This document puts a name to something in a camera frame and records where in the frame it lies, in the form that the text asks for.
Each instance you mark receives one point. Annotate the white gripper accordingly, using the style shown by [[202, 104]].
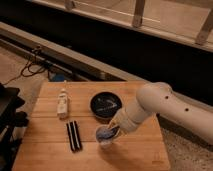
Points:
[[121, 123]]

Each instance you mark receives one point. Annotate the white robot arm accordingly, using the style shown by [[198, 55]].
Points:
[[159, 98]]

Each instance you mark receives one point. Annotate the ceramic cup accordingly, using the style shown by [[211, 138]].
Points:
[[106, 135]]

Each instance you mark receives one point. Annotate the white sponge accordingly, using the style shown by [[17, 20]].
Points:
[[63, 104]]

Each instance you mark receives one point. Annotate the black round bowl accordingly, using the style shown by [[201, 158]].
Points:
[[104, 105]]

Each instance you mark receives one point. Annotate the black striped rectangular block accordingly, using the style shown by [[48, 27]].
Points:
[[74, 136]]

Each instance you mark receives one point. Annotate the wooden board table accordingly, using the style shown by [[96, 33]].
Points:
[[45, 146]]

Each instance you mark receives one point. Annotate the blue floor object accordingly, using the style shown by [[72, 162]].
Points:
[[58, 78]]

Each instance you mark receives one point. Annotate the black chair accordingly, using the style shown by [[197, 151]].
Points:
[[10, 118]]

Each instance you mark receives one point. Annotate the wooden railing frame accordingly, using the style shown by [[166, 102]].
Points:
[[188, 22]]

